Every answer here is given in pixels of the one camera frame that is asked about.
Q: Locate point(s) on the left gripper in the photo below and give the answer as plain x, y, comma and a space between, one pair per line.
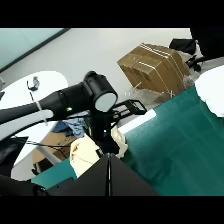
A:
101, 133

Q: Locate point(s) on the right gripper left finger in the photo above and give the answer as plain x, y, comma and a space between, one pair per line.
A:
90, 181

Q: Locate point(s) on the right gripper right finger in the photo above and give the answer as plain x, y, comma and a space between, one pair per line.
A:
128, 181

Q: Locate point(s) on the cream T-shirt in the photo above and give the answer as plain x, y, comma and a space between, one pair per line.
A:
83, 155

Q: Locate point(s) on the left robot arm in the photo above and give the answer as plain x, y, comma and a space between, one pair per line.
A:
66, 100

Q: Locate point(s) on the blue garment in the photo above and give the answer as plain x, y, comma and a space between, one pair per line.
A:
75, 125

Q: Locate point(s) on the white round table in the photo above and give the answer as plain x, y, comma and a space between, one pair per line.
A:
50, 83

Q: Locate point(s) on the brown cardboard box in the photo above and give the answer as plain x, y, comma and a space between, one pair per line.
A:
153, 68

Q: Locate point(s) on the white garment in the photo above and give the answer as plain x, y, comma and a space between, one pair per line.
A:
211, 91

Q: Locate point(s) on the black office chair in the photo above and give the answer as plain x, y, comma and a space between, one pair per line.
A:
203, 41

